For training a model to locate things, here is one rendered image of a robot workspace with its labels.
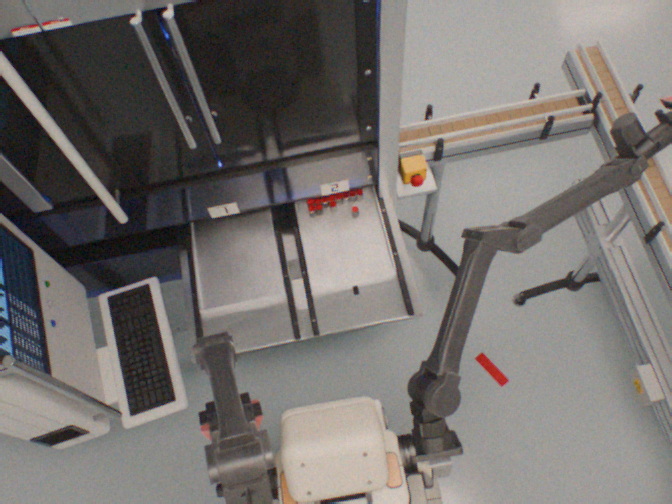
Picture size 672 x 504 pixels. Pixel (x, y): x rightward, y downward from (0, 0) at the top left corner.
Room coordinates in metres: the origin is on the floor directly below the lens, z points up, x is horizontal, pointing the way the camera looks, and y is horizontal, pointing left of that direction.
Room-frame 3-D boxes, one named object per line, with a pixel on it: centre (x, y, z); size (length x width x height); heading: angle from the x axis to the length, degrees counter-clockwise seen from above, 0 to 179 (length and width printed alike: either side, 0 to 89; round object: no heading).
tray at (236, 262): (0.87, 0.29, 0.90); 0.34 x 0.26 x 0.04; 3
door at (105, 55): (0.96, 0.49, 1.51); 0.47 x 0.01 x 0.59; 93
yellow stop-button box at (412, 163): (1.02, -0.30, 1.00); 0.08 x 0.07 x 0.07; 3
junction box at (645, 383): (0.34, -0.97, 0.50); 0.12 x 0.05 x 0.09; 3
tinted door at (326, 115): (0.98, 0.03, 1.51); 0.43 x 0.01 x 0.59; 93
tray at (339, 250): (0.89, -0.05, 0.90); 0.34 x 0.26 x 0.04; 3
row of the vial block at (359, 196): (1.00, -0.05, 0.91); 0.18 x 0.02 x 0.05; 93
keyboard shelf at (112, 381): (0.64, 0.66, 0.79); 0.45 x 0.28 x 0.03; 10
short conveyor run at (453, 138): (1.17, -0.58, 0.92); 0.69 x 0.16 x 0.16; 93
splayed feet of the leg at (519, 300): (0.87, -1.01, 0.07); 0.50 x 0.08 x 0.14; 93
